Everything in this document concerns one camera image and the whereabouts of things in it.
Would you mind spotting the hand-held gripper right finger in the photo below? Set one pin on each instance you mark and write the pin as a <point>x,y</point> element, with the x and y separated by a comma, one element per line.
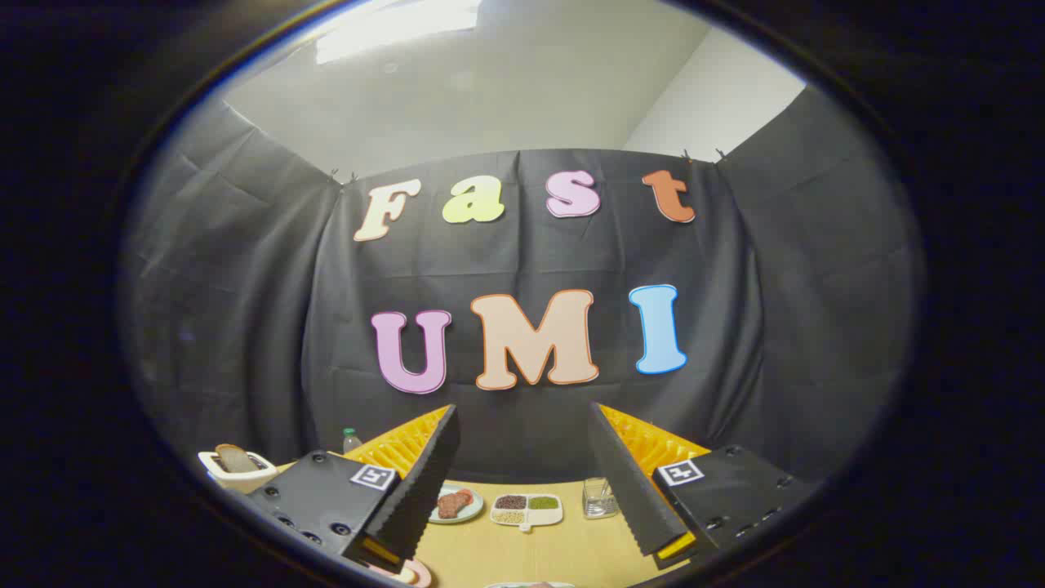
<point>624,482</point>

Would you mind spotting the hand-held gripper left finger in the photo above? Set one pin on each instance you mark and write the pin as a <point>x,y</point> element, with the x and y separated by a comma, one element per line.
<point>424,482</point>

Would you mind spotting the clear glass cup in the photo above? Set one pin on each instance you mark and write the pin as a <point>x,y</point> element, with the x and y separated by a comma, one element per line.
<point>598,500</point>

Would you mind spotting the brown meat piece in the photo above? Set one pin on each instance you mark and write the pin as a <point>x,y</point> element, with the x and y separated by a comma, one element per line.
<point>453,504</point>

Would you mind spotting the pale green round plate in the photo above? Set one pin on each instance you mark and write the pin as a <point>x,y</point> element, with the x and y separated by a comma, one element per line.
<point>473,510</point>

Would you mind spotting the clear plastic water bottle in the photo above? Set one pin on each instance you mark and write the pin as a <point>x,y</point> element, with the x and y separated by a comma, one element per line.
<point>351,442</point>

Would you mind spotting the pink round object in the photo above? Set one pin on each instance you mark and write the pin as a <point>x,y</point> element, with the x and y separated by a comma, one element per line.
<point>418,574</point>

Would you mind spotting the white divided condiment dish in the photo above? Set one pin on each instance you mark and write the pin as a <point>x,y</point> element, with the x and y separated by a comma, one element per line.
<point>526,508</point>

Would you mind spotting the white rectangular plate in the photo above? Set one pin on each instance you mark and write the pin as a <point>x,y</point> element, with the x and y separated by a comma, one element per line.
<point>514,585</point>

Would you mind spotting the white toaster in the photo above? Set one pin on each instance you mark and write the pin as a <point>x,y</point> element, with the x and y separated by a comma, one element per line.
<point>237,480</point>

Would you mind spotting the toasted bread slice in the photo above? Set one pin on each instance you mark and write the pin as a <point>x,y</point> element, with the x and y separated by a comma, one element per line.
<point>235,460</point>

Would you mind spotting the black backdrop cloth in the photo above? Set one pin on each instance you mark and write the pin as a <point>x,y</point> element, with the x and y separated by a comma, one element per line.
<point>245,327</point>

